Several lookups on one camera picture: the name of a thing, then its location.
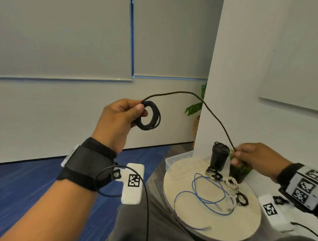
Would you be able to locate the person's left hand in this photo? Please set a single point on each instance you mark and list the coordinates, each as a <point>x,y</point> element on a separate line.
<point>114,124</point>

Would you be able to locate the person's right hand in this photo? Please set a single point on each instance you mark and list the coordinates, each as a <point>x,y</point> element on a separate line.
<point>263,159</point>

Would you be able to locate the clear plastic storage bin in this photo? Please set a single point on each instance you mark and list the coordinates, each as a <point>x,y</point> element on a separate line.
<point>179,159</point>

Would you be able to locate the person's left forearm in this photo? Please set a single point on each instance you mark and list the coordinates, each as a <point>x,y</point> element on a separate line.
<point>44,213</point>

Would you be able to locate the person's dark trousers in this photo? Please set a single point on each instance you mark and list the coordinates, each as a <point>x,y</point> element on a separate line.
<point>136,223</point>

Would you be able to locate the small potted grass plant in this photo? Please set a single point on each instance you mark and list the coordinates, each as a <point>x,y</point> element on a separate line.
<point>239,173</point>

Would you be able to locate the black marker wristband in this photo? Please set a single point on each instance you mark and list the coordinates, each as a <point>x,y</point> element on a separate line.
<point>288,173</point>
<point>87,161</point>

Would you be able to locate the black tumbler with lid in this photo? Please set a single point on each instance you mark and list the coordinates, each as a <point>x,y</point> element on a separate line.
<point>219,156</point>

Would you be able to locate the large leafy green plant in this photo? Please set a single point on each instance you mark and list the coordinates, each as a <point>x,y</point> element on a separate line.
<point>195,108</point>

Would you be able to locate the round white table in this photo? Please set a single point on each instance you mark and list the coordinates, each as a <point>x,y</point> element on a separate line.
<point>193,216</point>

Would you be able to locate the white wall whiteboard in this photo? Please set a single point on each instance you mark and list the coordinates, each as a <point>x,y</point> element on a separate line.
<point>295,62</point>

